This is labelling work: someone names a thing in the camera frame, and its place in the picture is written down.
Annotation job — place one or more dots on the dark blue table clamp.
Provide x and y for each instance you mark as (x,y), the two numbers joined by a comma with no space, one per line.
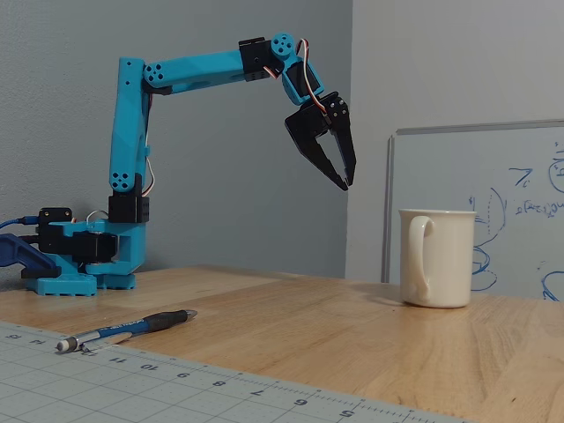
(26,257)

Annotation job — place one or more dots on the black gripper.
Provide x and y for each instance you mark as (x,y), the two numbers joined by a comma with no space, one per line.
(305,126)

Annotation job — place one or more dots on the blue robot arm with base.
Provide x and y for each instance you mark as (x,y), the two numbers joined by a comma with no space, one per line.
(128,123)

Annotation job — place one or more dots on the whiteboard with blue drawings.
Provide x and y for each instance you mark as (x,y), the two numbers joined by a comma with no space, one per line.
(440,176)

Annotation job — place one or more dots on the black motor controller board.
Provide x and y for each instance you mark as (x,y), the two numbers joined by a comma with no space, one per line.
(55,218)

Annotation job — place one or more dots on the blue mechanical pencil pen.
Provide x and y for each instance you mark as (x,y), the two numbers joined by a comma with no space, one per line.
(132,328)

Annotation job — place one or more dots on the cream ceramic mug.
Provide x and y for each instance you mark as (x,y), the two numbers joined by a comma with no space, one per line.
(445,260)

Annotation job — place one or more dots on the grey gridded cutting mat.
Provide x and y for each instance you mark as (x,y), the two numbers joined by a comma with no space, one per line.
(110,388)

